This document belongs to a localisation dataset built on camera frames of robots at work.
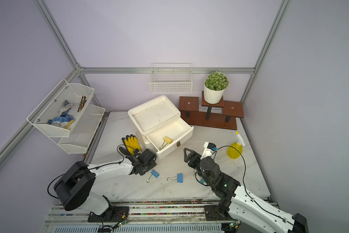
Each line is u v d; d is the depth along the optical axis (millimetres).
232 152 966
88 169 475
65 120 713
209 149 642
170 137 855
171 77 953
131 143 1001
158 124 819
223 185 527
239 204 490
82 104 813
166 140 839
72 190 431
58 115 717
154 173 881
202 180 856
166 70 922
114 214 727
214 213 732
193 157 634
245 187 510
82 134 907
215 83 834
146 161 700
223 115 1014
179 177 860
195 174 637
